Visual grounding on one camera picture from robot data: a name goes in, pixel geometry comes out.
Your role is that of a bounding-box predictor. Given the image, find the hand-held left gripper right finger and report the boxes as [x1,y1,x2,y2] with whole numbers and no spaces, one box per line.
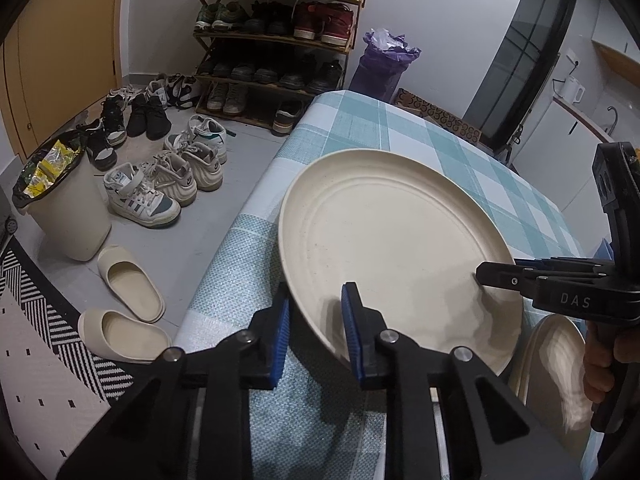
[341,282,583,480]

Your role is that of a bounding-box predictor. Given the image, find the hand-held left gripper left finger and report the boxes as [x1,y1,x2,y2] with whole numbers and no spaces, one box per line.
[57,282,291,480]

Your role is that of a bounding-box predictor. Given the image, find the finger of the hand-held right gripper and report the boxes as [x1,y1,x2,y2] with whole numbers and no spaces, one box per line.
[515,256,618,281]
[475,261,556,301]

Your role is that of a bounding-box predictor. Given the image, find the beige round plate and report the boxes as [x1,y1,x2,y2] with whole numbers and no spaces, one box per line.
[278,149,525,378]
[507,314,593,461]

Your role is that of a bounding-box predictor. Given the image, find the person's right hand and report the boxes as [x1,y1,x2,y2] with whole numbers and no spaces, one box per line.
[582,322,640,406]

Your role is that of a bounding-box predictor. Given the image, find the white lower cabinets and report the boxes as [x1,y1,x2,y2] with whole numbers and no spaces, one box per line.
[510,95,616,211]

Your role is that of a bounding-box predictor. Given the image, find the white cabinets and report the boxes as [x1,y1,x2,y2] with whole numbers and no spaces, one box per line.
[590,0,640,73]
[510,95,616,211]

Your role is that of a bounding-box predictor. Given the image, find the dark floor mop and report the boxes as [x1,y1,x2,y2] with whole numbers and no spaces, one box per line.
[500,120,526,166]

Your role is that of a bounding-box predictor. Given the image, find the beige slipper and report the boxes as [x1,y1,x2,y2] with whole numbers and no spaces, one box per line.
[96,245,166,323]
[77,309,173,363]

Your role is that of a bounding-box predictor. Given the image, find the white electric kettle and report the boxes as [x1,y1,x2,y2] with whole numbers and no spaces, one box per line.
[557,77,586,106]

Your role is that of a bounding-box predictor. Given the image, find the white upper cabinets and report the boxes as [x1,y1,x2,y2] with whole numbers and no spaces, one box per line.
[590,0,640,73]

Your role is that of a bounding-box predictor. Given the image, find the scattered sneakers group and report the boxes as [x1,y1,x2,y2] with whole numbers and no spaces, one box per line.
[75,72,306,228]

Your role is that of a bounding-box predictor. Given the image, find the black framed glass door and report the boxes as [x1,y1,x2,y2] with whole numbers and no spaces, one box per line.
[462,0,581,153]

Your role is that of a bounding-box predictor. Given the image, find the purple plastic bag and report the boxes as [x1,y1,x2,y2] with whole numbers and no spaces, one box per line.
[347,27,422,106]

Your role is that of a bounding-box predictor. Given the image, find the black and white rug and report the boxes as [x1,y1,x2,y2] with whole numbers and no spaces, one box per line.
[0,237,136,461]

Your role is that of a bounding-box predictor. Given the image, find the beige trash bin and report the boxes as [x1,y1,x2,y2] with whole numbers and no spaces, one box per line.
[11,130,113,262]

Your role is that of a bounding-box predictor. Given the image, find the yellow wrapper trash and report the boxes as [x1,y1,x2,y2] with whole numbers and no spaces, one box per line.
[25,140,83,198]

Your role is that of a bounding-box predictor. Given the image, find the dark grey appliance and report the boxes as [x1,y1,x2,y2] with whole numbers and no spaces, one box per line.
[0,207,21,256]

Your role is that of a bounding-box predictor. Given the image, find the yellow wooden door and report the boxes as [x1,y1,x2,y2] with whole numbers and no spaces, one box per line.
[0,0,126,161]

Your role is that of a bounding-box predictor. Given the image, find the ring patterned cardboard box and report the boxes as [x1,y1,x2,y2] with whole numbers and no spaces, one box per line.
[392,87,483,146]

